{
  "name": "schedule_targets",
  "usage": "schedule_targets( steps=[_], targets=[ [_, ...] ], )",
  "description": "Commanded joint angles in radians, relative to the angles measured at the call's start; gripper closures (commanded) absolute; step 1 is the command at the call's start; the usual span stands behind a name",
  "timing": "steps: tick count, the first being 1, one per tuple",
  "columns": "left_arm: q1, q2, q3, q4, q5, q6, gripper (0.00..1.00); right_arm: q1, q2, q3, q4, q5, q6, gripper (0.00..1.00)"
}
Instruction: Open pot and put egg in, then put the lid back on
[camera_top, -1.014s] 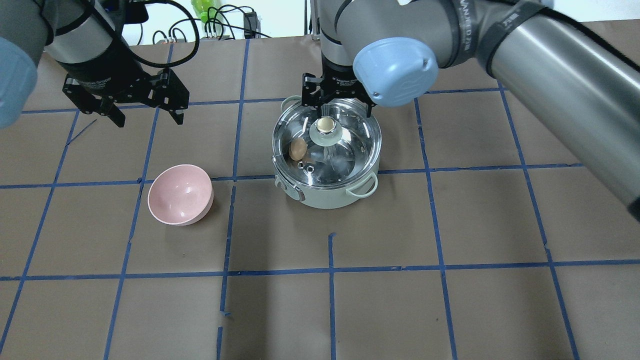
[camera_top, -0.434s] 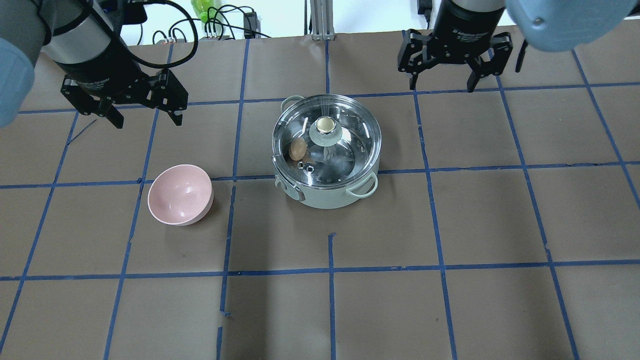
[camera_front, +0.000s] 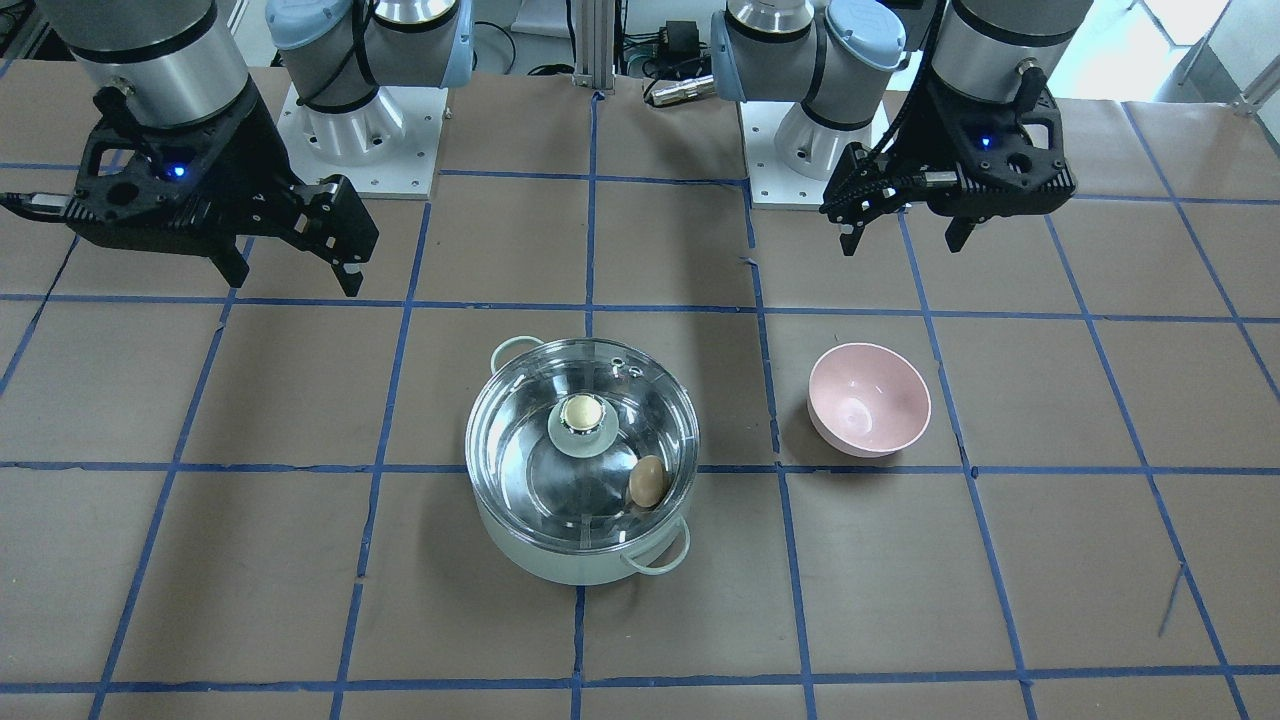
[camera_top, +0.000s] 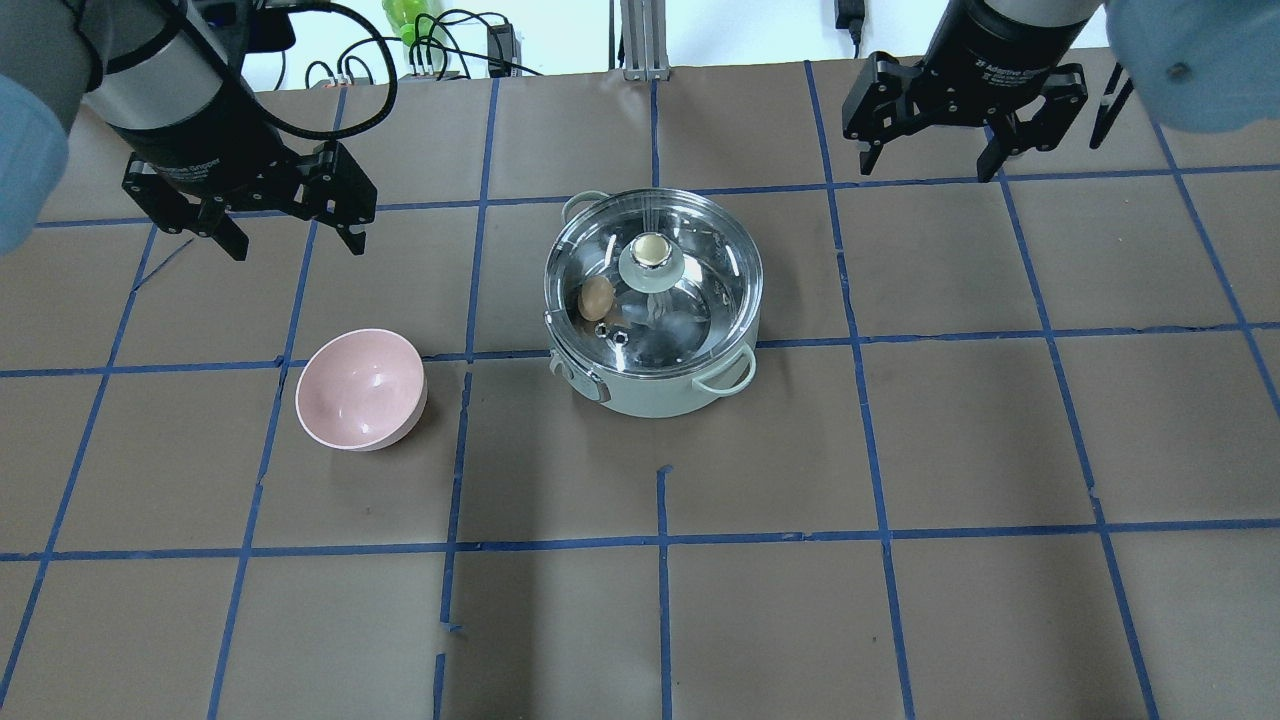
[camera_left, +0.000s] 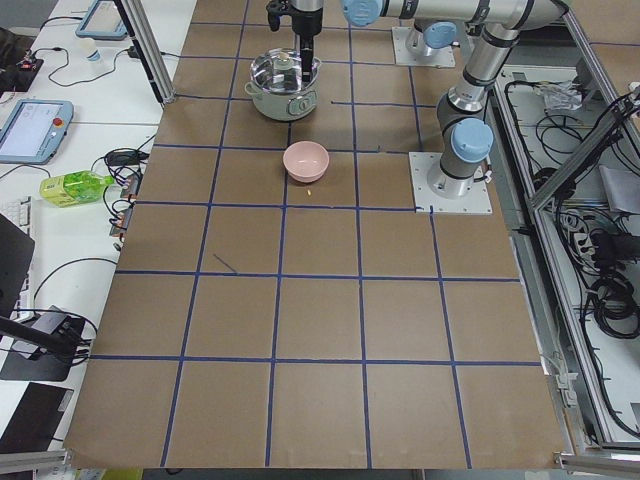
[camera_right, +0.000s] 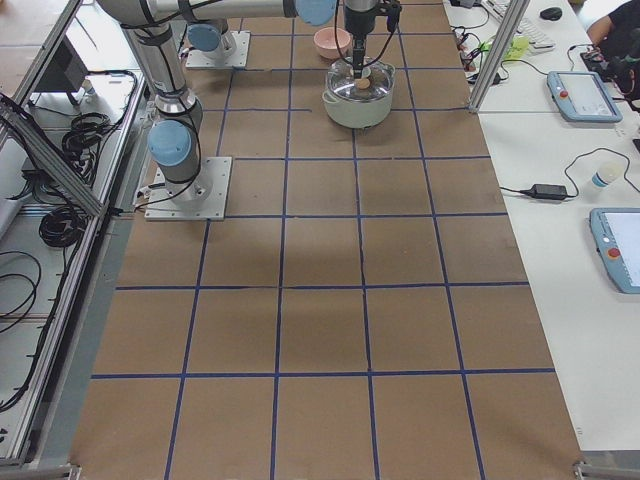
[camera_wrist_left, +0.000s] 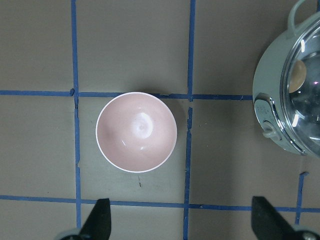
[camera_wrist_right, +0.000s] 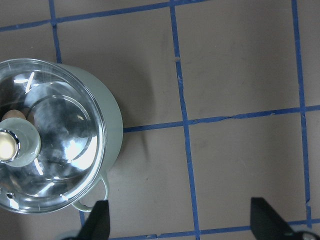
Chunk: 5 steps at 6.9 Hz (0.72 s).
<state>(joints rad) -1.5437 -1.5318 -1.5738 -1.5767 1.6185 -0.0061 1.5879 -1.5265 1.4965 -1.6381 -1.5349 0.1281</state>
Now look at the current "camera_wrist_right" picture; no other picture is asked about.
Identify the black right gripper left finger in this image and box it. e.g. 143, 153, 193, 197
63, 200, 110, 240

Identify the glass pot lid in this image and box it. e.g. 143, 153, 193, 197
0, 58, 107, 215

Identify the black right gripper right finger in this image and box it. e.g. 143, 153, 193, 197
250, 196, 320, 240

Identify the pale green steel pot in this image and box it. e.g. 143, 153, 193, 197
0, 62, 124, 213

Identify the brown egg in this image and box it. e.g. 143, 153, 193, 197
1, 109, 26, 121

